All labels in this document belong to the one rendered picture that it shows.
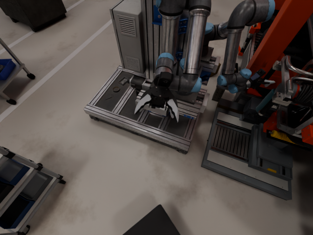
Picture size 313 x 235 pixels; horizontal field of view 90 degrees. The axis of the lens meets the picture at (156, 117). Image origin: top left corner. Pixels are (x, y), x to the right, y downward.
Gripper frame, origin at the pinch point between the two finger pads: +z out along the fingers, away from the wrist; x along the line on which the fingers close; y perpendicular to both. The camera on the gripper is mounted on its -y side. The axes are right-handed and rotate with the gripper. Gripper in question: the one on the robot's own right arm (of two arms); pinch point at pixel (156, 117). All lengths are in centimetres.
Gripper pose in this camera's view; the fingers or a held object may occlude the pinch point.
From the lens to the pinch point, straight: 53.2
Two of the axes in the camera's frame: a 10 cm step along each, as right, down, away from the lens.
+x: -9.8, -1.9, -0.4
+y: -1.4, 5.3, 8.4
